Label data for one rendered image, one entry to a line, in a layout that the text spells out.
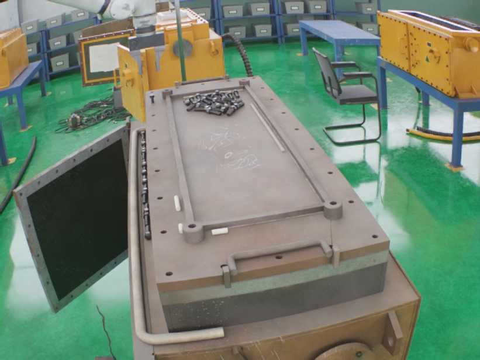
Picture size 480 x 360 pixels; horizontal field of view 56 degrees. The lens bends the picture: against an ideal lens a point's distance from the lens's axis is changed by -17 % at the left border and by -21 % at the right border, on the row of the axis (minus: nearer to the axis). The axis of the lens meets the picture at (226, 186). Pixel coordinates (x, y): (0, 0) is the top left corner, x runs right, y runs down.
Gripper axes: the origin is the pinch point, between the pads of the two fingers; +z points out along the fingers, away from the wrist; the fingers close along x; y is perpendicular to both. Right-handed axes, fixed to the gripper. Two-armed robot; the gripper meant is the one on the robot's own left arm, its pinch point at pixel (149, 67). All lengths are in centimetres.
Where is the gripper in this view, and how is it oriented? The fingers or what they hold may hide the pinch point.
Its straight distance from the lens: 193.0
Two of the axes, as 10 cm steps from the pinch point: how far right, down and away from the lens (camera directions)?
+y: 1.5, 4.2, -8.9
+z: 0.9, 8.9, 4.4
